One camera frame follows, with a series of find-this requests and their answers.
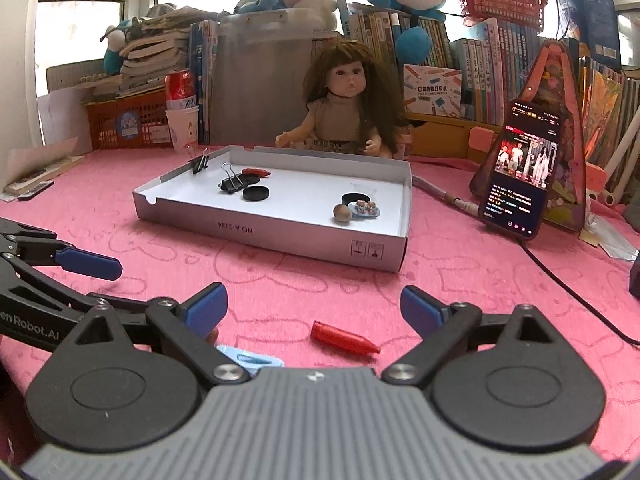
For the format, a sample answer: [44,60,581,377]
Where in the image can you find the red crayon cap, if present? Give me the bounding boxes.
[242,168,271,179]
[310,321,381,356]

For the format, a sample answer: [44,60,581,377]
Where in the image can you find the blue bear hair clip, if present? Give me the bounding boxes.
[347,200,380,219]

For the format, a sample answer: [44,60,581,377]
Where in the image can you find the black round lid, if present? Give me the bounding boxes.
[243,185,270,202]

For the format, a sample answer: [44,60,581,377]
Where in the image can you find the black round cap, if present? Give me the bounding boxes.
[341,192,370,206]

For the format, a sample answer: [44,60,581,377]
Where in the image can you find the light blue hair clip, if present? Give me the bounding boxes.
[216,344,284,376]

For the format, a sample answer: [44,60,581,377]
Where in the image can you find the pink bunny tablecloth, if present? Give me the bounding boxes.
[1,150,639,460]

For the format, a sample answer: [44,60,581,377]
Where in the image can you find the papers on left sill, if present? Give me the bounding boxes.
[1,138,84,202]

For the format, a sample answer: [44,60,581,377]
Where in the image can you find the grey cardboard box tray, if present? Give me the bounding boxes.
[132,146,412,273]

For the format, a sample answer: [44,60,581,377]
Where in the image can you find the brown walnut in tray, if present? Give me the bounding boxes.
[333,204,352,223]

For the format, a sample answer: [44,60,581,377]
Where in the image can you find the white pen on cloth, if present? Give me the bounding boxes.
[412,174,478,218]

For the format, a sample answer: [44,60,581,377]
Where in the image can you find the black binder clip in tray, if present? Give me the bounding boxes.
[218,162,246,194]

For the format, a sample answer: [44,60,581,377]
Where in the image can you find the binder clip on tray edge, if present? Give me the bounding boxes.
[184,143,210,174]

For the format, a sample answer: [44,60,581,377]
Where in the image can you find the smartphone with lit screen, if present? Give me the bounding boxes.
[478,100,562,240]

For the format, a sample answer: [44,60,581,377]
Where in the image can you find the red plastic basket left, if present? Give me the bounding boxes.
[84,90,172,150]

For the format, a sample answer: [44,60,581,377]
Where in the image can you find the white paper cup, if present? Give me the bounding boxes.
[166,106,200,152]

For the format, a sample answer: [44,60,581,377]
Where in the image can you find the red cola can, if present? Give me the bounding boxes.
[164,70,198,110]

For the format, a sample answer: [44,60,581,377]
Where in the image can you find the black power adapter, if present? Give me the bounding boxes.
[628,254,640,299]

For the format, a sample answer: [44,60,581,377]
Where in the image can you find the brown haired baby doll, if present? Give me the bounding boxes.
[274,39,407,158]

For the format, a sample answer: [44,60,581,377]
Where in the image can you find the colourful pencil box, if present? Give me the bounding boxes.
[402,64,462,118]

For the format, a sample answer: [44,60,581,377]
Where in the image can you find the stack of books left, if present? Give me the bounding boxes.
[118,3,227,96]

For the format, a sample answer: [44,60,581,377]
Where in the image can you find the small blue penguin plush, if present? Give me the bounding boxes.
[100,20,132,76]

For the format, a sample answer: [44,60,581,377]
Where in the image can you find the translucent plastic storage box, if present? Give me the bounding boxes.
[207,9,340,145]

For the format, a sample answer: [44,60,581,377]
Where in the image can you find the pink triangular phone stand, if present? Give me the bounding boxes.
[470,40,586,232]

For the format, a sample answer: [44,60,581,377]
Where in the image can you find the row of upright books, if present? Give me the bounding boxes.
[337,0,639,165]

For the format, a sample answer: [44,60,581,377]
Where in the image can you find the red basket on books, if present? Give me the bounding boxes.
[458,0,547,32]

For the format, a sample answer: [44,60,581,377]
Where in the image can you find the black charging cable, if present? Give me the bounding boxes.
[517,237,640,347]

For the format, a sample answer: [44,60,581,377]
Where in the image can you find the white pipe lamp frame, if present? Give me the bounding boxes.
[599,107,640,206]

